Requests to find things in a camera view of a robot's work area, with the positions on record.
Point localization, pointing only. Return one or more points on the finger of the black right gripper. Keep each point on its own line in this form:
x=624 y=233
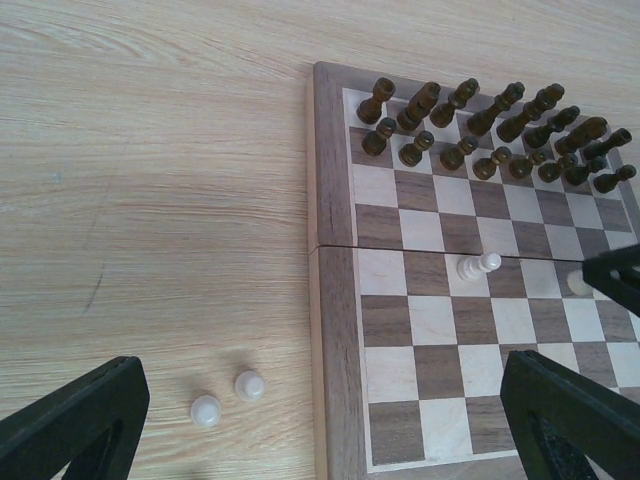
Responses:
x=616 y=274

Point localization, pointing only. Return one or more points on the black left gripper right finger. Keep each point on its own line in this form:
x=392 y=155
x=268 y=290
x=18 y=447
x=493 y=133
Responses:
x=561 y=421

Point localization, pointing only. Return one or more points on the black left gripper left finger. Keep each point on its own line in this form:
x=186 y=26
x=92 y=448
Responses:
x=89 y=428

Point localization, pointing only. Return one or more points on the white pawn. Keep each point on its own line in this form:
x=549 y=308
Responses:
x=577 y=284
x=472 y=268
x=205 y=411
x=250 y=386

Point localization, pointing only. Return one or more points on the wooden folding chess board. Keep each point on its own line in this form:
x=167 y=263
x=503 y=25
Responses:
x=447 y=229

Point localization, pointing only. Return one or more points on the dark pawn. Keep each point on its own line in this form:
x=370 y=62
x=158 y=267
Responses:
x=485 y=168
x=411 y=154
x=375 y=142
x=551 y=171
x=454 y=157
x=579 y=174
x=606 y=183
x=522 y=167

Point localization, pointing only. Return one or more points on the dark rook piece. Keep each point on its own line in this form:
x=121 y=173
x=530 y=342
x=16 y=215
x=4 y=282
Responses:
x=369 y=110
x=618 y=138

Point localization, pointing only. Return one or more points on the dark knight piece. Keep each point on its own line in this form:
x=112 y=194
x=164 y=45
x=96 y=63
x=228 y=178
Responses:
x=419 y=106
x=591 y=129

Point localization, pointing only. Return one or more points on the dark bishop piece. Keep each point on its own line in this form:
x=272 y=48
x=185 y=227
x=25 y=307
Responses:
x=536 y=138
x=442 y=115

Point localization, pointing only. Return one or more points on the dark king piece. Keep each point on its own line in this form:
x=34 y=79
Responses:
x=545 y=99

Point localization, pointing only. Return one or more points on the dark queen piece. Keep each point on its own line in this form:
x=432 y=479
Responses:
x=480 y=123

